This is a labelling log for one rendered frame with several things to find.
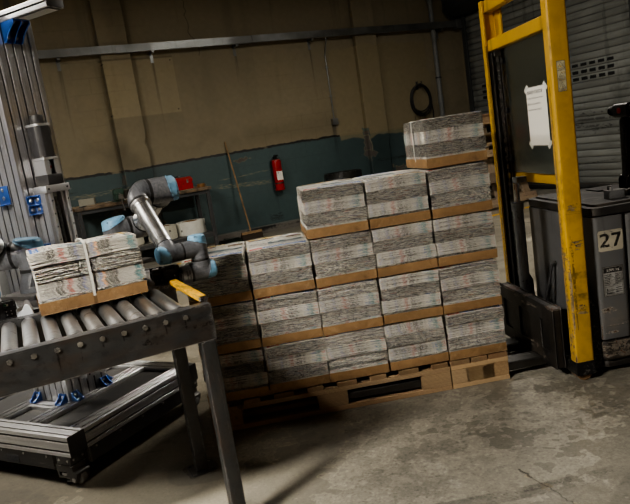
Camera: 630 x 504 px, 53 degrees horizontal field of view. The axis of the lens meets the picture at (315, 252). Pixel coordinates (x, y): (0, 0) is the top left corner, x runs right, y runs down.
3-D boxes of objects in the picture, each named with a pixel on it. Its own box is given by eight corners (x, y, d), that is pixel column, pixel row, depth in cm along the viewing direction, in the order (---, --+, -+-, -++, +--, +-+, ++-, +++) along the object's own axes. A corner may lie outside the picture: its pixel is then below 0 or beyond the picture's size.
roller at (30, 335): (37, 328, 233) (34, 315, 232) (44, 358, 191) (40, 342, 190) (22, 331, 231) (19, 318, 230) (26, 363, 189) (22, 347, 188)
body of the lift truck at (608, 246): (537, 333, 366) (523, 196, 352) (626, 317, 370) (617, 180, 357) (603, 375, 298) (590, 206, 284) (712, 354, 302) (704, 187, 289)
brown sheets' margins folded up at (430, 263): (212, 377, 333) (194, 283, 324) (427, 338, 342) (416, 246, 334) (208, 406, 295) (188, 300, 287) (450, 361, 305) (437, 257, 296)
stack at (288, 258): (216, 403, 335) (187, 249, 322) (431, 363, 345) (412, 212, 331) (212, 435, 297) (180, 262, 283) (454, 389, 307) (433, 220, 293)
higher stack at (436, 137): (429, 363, 345) (399, 123, 323) (483, 354, 347) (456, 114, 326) (452, 389, 307) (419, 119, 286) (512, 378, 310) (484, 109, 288)
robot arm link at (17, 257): (42, 267, 269) (35, 236, 267) (10, 272, 269) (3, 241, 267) (52, 262, 281) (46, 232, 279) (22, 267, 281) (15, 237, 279)
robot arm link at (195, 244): (183, 238, 260) (188, 264, 262) (208, 232, 266) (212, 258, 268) (176, 237, 267) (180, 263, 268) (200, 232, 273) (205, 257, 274)
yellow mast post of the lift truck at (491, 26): (509, 321, 366) (477, 3, 336) (524, 318, 366) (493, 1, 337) (516, 325, 357) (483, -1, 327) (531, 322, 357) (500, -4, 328)
